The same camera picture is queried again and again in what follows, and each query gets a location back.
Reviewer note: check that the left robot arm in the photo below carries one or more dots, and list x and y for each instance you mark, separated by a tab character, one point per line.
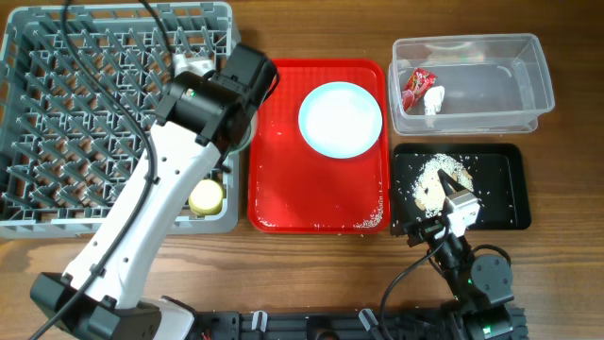
200	119

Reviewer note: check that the light blue plate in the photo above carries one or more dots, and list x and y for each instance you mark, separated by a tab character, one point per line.
340	120

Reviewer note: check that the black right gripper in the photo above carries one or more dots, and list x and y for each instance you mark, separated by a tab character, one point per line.
424	229

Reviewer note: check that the yellow plastic cup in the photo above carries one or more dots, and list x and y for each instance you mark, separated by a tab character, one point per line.
206	198

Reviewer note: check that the black waste tray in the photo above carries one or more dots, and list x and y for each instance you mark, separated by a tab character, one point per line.
498	175

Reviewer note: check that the leftover rice and food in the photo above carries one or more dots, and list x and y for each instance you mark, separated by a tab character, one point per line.
427	191

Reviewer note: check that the clear plastic waste bin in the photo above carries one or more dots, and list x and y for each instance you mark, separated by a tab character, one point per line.
494	84

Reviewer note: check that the red strawberry cake wrapper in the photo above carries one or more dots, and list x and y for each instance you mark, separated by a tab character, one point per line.
416	87

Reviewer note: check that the spilled rice on tray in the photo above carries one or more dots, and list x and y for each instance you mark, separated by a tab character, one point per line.
374	219

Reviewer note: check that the mint green bowl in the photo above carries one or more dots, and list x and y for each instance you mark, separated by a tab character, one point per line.
250	137

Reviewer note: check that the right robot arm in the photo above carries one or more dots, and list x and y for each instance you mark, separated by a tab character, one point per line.
480	278

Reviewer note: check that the white tissue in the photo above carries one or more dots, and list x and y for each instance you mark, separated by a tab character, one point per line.
433	100

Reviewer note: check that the red plastic tray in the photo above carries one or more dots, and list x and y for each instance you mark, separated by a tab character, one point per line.
294	189

